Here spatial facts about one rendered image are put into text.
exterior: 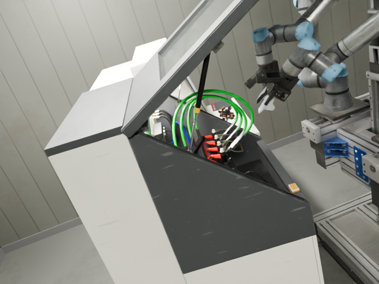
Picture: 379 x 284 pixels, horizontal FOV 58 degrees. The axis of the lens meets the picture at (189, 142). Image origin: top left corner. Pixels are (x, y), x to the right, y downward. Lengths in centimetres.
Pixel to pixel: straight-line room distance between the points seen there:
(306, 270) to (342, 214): 93
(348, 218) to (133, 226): 157
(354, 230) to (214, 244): 120
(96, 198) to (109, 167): 14
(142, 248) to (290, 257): 63
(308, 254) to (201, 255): 46
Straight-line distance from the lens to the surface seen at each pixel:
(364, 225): 248
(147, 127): 126
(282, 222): 147
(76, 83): 322
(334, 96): 196
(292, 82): 151
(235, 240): 147
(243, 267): 158
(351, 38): 152
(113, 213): 135
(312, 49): 144
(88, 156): 124
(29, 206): 372
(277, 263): 161
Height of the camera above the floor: 187
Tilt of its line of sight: 24 degrees down
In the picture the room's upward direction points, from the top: 18 degrees counter-clockwise
